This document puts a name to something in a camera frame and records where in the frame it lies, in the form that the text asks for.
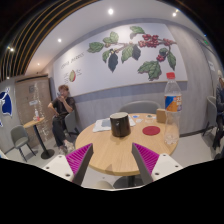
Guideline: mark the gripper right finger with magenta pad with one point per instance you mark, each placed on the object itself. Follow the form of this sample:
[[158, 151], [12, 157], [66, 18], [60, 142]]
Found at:
[[153, 166]]

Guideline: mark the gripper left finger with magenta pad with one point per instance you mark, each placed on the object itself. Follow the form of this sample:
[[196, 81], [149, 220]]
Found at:
[[73, 166]]

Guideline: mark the clear plastic water bottle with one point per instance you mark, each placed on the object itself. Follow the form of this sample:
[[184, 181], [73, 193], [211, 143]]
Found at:
[[173, 108]]

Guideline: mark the small round side table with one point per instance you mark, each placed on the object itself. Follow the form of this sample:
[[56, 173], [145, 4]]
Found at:
[[47, 153]]

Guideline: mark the red round coaster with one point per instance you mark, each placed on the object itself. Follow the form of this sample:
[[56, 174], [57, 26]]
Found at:
[[151, 130]]

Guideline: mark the round wooden table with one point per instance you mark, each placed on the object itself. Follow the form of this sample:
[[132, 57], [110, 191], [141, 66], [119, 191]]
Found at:
[[113, 155]]

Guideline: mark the grey chair under person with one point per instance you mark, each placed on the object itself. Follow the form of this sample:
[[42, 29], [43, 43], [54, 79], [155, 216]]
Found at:
[[71, 131]]

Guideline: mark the white paper sheets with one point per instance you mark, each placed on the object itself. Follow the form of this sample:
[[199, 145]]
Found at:
[[106, 124]]

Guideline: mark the dark brown cylindrical mug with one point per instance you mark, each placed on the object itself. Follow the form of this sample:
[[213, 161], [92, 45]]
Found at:
[[125, 130]]

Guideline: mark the blue white card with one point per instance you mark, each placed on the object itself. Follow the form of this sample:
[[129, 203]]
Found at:
[[135, 116]]

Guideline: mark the small brown box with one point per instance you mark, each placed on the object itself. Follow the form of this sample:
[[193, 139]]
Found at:
[[161, 115]]

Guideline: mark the grey chair behind table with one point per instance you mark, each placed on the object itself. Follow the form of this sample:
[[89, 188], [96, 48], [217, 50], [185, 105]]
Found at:
[[143, 106]]

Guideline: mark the seated person in black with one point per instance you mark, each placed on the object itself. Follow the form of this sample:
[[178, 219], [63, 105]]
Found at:
[[62, 106]]

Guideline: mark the grey chair at left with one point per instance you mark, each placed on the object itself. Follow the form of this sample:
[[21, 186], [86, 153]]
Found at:
[[20, 138]]

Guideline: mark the small bottle on side table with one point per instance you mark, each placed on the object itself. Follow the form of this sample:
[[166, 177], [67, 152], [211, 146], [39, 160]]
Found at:
[[37, 115]]

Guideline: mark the person at right edge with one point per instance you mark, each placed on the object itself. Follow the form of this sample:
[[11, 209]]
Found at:
[[220, 110]]

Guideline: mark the grey chair at right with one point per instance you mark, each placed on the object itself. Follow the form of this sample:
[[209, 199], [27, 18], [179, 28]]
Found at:
[[211, 113]]

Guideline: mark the blue white wall poster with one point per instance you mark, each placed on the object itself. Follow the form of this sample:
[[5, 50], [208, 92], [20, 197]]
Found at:
[[6, 102]]

